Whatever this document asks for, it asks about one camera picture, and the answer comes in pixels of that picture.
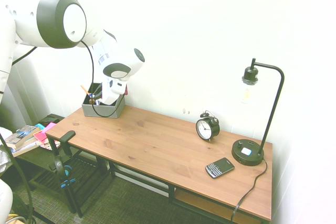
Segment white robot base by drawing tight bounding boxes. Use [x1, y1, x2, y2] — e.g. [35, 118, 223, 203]
[0, 178, 14, 216]

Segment black desk lamp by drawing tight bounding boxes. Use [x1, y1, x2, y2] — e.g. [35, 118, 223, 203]
[231, 57, 286, 167]

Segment black twin-bell alarm clock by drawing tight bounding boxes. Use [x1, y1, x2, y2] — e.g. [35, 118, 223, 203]
[195, 110, 221, 141]

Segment black side table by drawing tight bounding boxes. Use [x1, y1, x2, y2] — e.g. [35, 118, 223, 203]
[14, 113, 112, 218]

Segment thick black floor cable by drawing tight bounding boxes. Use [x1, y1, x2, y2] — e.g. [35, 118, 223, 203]
[0, 131, 36, 224]

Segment black blue headphones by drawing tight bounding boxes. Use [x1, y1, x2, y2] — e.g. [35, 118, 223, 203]
[53, 154, 77, 189]

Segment pink sticky note pad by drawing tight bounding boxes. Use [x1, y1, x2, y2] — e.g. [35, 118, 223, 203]
[32, 122, 57, 144]

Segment grey felt desk organizer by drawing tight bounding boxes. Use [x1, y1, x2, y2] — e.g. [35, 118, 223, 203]
[81, 82, 127, 119]

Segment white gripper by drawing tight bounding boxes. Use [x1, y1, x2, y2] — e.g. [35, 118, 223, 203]
[100, 76, 130, 105]

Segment pink notepad stack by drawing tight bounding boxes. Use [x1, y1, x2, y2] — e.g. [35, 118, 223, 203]
[33, 134, 61, 152]

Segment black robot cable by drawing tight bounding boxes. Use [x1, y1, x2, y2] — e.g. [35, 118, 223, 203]
[12, 39, 125, 119]

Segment wooden desk black metal frame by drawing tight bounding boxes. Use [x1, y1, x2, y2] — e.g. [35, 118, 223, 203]
[45, 104, 274, 224]

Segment black headphone hanger clamp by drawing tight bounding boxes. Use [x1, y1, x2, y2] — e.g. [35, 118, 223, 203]
[60, 130, 77, 157]

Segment orange pencil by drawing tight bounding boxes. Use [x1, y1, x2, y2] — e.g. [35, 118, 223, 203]
[80, 84, 92, 97]

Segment stack of paperback books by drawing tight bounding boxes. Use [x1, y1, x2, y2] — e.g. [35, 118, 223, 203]
[3, 124, 43, 157]

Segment black keypad phone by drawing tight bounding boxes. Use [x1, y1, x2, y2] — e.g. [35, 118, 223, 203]
[205, 157, 236, 179]

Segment black lamp power cable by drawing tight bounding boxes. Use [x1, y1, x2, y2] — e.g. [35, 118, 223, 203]
[230, 157, 268, 222]

